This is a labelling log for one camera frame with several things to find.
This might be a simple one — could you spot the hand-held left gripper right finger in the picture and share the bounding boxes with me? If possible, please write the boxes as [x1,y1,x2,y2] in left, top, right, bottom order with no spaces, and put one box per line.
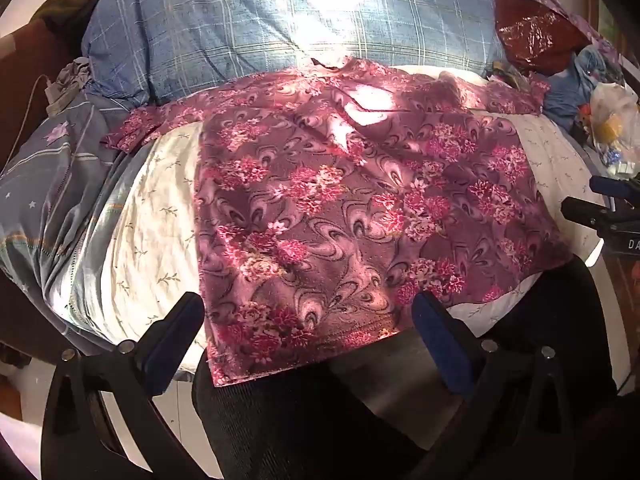
[410,291,577,480]

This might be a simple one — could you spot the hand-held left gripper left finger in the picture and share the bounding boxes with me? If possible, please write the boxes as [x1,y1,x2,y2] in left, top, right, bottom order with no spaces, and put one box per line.
[42,291,206,480]

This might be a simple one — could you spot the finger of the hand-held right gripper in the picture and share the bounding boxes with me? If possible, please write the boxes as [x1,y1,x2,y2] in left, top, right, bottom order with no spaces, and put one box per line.
[560,198,618,232]
[589,175,640,202]

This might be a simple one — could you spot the purple floral shirt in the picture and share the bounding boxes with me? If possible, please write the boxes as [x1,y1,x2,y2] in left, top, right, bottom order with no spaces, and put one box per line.
[102,57,573,388]

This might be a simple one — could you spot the dark clothes pile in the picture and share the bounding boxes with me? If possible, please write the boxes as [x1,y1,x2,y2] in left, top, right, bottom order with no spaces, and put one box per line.
[30,0,103,48]

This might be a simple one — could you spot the clear plastic bag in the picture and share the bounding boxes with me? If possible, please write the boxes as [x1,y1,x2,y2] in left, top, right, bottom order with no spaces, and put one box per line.
[582,81,640,178]

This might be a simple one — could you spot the white leaf-print bed sheet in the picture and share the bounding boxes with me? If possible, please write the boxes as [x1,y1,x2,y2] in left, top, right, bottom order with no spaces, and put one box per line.
[75,65,608,376]

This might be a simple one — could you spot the blue cloth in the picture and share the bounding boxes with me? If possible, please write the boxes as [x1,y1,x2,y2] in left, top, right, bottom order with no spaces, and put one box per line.
[542,45,626,133]

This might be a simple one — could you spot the person's black trousers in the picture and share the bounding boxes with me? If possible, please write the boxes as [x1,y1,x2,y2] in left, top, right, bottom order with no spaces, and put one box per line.
[192,255,640,480]

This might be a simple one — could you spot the dark red plastic bag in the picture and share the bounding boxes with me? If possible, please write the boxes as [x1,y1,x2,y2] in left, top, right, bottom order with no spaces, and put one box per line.
[494,0,591,75]

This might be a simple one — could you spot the grey star-print blanket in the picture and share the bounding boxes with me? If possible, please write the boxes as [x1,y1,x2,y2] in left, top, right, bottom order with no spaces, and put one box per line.
[0,87,143,356]

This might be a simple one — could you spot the purple patterned cloth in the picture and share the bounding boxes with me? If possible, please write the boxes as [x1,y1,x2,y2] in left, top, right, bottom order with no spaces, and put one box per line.
[530,0,623,68]

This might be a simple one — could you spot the grey crumpled cloth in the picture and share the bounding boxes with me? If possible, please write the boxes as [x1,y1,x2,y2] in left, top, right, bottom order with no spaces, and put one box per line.
[47,57,96,116]

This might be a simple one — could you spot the brown wooden headboard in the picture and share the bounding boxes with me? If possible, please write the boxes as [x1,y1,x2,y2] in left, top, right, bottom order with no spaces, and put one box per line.
[0,20,88,161]

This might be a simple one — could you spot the blue plaid pillow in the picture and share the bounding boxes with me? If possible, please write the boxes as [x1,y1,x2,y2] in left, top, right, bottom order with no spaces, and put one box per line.
[82,0,538,107]

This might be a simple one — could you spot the white charger cable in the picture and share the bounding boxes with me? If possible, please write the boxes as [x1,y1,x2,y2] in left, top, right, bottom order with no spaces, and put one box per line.
[0,75,53,171]

